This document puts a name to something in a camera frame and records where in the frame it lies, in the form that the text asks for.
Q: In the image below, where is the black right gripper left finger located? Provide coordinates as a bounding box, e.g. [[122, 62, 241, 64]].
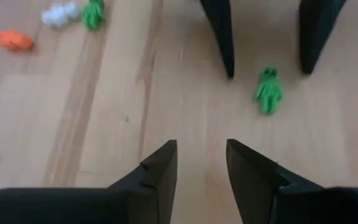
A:
[[0, 139, 178, 224]]

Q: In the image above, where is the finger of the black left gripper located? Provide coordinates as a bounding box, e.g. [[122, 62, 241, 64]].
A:
[[200, 0, 236, 78], [298, 0, 347, 75]]

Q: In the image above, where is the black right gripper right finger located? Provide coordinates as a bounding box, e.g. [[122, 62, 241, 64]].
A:
[[226, 139, 358, 224]]

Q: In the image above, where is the green skeleton toy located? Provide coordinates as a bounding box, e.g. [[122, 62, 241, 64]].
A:
[[253, 67, 284, 116], [81, 0, 106, 31]]

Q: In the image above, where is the orange skeleton toy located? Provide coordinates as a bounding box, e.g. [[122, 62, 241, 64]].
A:
[[0, 29, 34, 52]]

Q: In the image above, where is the white skeleton toy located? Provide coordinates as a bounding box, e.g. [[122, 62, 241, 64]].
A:
[[41, 1, 81, 29]]

